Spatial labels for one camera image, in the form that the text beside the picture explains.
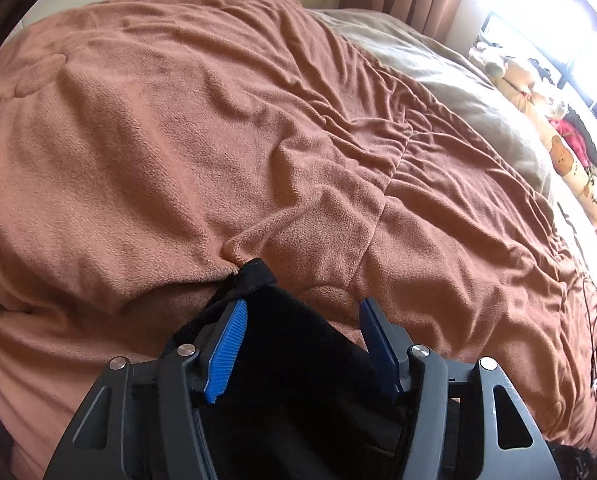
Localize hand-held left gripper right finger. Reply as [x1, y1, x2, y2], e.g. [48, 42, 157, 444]
[359, 297, 562, 480]

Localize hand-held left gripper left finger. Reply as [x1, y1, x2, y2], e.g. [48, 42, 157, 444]
[43, 299, 249, 480]

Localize black pants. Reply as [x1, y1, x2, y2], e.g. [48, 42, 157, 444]
[171, 258, 419, 480]

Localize brown fleece blanket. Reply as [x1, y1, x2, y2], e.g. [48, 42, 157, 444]
[0, 0, 597, 480]

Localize beige duvet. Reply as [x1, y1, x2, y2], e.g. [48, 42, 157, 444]
[309, 7, 554, 196]

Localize red cloth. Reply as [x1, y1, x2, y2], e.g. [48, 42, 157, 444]
[551, 117, 590, 166]

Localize tan plush toy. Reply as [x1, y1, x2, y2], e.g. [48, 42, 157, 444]
[471, 42, 549, 111]

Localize window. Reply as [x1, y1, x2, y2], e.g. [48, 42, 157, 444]
[479, 0, 597, 131]

